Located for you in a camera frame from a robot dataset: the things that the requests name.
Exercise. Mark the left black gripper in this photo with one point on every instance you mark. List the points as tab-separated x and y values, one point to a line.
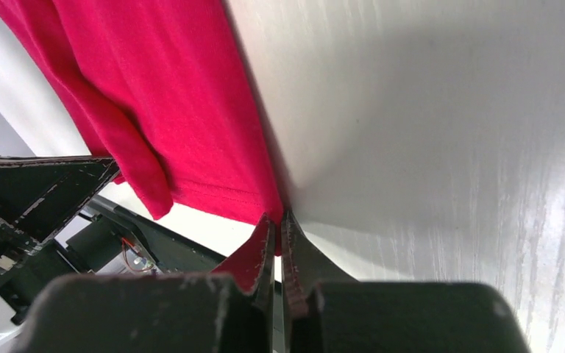
38	197

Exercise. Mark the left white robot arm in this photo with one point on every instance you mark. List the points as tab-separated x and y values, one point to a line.
39	197

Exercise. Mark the crimson red t shirt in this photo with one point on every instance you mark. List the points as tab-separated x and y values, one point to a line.
161	87

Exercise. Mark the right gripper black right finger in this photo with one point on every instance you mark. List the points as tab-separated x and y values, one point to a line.
327	310

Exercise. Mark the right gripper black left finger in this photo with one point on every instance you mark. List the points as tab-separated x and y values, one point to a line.
228	309

